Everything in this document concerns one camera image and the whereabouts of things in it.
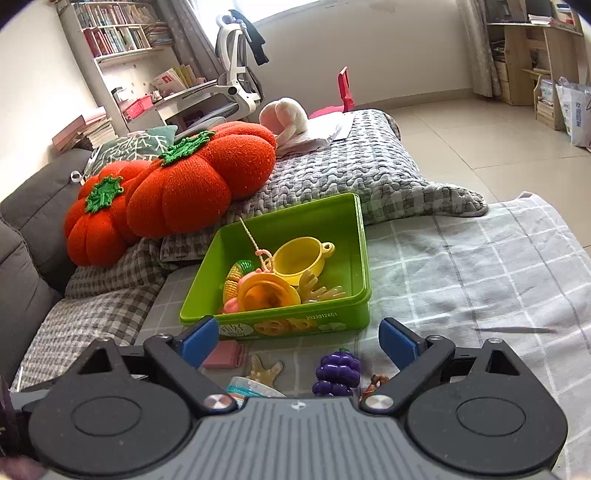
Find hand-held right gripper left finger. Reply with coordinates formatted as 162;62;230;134
55;316;238;415

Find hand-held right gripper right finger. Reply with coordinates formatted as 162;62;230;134
360;318;539;414

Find pink block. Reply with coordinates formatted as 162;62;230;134
200;340;248;370

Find small brown figurine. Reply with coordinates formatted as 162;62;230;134
361;373;391;400

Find pink rubber toy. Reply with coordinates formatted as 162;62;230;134
221;217;274;315

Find purple toy grapes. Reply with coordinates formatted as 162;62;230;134
312;348;362;398

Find beige starfish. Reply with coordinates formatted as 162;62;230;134
246;354;284;387

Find yellow toy corn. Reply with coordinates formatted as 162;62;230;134
222;259;254;301

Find clear cotton swab jar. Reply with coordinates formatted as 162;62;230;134
226;376;287;400

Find orange toy plate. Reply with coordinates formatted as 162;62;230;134
239;271;302;313

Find amber antler hair clip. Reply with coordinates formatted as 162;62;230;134
295;271;347;306

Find green plastic box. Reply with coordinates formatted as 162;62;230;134
178;192;373;342

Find yellow toy pot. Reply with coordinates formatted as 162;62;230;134
272;236;336;287

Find grey grid-patterned sheet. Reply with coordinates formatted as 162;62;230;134
133;191;591;480

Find small orange pumpkin cushion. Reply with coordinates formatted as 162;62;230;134
63;160;153;268

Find large orange pumpkin cushion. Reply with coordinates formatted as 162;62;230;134
125;122;278;240

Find grey checkered quilt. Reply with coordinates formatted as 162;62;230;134
13;108;489;389

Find grey sofa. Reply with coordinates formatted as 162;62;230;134
0;147;93;385

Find teal patterned pillow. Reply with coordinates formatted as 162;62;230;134
85;125;179;179

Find white papers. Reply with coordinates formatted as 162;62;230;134
276;115;356;151

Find stack of books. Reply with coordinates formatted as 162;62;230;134
51;115;116;153

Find white pink plush bunny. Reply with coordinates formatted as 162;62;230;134
258;96;310;149

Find white desk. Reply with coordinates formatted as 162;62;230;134
139;80;241;134

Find pink basket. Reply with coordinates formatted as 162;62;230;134
120;94;156;119

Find white office chair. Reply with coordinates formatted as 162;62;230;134
174;9;271;136

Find red chair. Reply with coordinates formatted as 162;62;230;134
308;65;356;119

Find upright books on desk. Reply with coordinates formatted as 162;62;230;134
152;63;197;93

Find small wooden rack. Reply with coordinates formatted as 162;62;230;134
535;76;569;130

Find white bookshelf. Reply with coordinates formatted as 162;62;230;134
57;0;174;136

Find white paper shopping bag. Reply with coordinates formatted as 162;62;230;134
556;76;591;149

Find grey window curtain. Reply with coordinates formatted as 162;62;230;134
156;0;223;84

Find black garment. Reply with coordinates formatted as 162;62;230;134
233;9;270;66

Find wooden desk with shelves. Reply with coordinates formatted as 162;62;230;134
486;0;587;108

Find row of shelf books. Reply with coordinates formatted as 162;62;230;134
73;2;153;59

